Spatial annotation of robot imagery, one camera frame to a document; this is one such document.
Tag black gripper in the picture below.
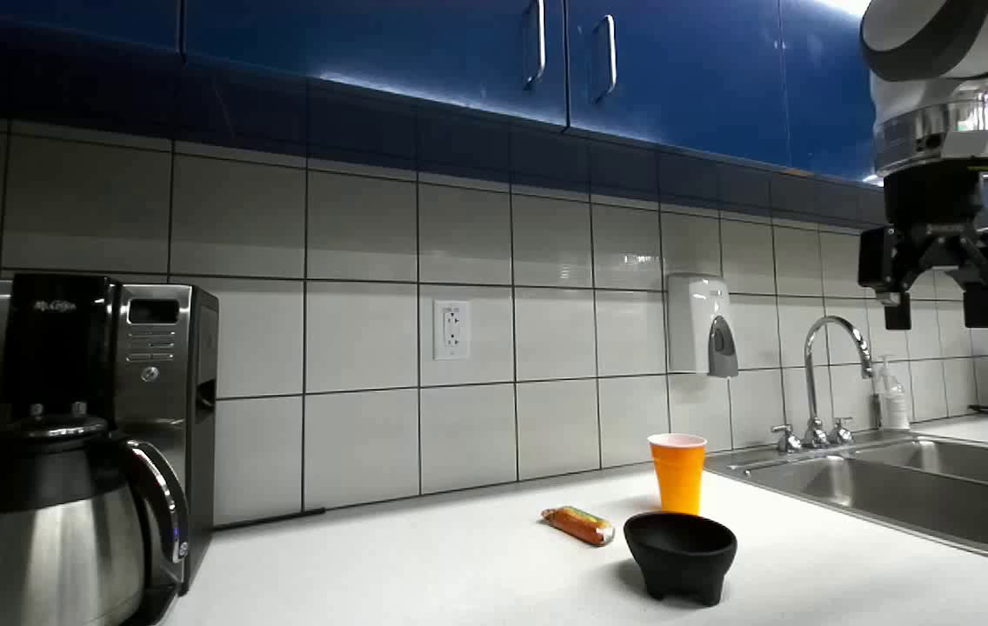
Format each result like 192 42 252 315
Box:
858 161 988 331

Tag orange granola bar packet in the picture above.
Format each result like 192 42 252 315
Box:
541 505 616 548

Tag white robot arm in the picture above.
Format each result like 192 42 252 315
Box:
858 0 988 331

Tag black stone bowl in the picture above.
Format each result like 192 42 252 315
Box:
623 512 736 605

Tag clear soap bottle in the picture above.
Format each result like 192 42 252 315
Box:
874 360 910 430

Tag chrome sink faucet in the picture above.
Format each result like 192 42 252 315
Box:
769 315 888 457

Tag stainless steel double sink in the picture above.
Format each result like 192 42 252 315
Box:
710 435 988 557

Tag white soap dispenser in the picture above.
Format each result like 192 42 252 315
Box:
668 276 736 378

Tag blue upper cabinets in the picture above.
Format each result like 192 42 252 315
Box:
0 0 870 184

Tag orange plastic cup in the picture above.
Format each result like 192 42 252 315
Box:
648 435 705 515

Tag black steel coffee maker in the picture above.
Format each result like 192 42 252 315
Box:
0 276 218 594

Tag steel coffee carafe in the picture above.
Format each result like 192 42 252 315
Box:
0 421 192 626

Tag white wall outlet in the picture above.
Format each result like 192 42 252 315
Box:
431 298 468 363

